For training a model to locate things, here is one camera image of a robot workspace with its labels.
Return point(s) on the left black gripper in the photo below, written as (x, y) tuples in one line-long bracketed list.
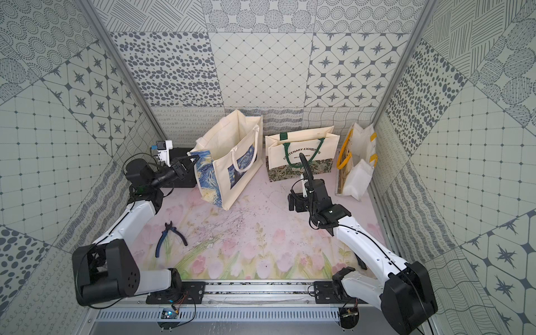
[(178, 168)]

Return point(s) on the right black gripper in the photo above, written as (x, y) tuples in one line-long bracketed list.
[(299, 197)]

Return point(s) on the starry night canvas tote bag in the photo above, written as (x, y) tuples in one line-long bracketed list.
[(229, 155)]

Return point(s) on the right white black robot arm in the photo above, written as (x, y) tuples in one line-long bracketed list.
[(404, 316)]

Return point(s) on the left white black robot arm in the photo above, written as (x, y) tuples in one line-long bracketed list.
[(106, 271)]

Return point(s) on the black plastic tool case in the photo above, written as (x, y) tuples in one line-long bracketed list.
[(184, 166)]

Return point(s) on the right small circuit board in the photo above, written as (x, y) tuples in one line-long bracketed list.
[(349, 317)]

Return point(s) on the small circuit board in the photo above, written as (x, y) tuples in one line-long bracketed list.
[(349, 317), (169, 314)]

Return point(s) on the left small circuit board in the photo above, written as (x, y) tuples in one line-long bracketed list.
[(169, 314)]

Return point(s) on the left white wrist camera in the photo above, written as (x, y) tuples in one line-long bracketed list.
[(163, 151)]

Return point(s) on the green handled floral tote bag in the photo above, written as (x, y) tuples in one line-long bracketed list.
[(283, 151)]

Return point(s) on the yellow handled illustrated tote bag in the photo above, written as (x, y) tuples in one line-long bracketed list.
[(356, 161)]

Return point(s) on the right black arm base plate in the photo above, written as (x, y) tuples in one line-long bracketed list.
[(325, 292)]

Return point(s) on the aluminium rail frame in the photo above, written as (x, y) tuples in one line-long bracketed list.
[(259, 289)]

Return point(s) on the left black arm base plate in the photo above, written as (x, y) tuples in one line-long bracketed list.
[(190, 292)]

